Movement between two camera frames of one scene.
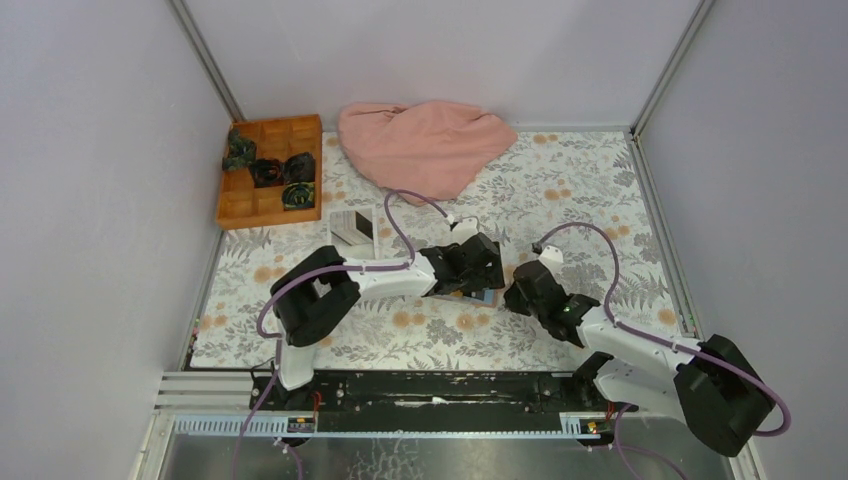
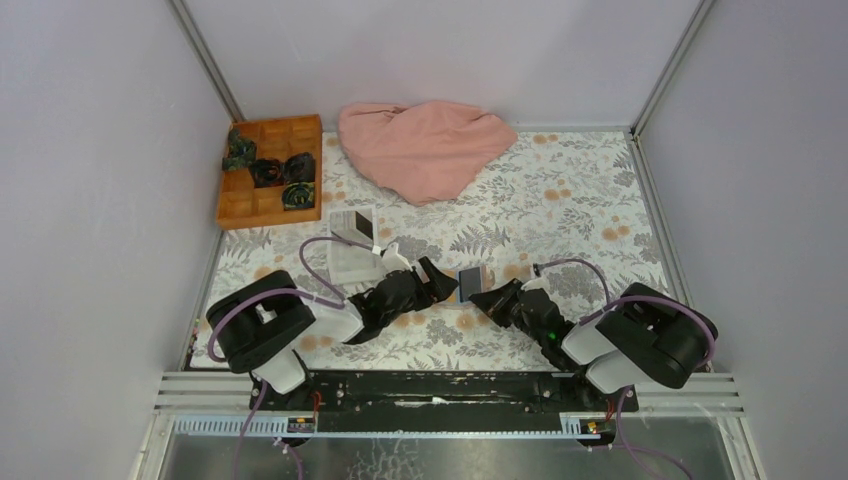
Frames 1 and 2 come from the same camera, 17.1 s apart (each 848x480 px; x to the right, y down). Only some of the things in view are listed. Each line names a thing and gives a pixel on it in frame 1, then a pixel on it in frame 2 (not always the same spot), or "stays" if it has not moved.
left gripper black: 487,277 -> 438,287
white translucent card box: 354,232 stays
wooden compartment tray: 243,205 stays
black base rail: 431,394 stays
